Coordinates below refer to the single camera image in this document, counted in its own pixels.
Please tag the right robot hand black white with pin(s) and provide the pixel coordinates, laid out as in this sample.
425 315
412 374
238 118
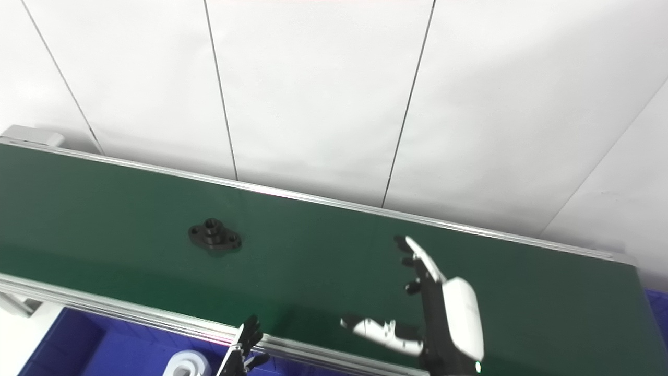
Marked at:
462 318

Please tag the blue plastic bin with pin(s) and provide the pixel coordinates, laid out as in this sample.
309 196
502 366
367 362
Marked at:
104 350
658 313

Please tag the green conveyor belt aluminium frame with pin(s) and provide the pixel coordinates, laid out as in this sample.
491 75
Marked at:
323 271

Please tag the white flanged machine part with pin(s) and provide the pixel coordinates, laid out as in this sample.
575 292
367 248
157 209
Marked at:
182 363

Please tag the white support stand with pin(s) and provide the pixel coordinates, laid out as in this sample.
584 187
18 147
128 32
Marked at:
21 334

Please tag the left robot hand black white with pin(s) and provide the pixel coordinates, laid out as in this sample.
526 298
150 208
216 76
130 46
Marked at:
242 355

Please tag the black flanged machine part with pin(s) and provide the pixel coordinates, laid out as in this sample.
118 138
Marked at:
214 237

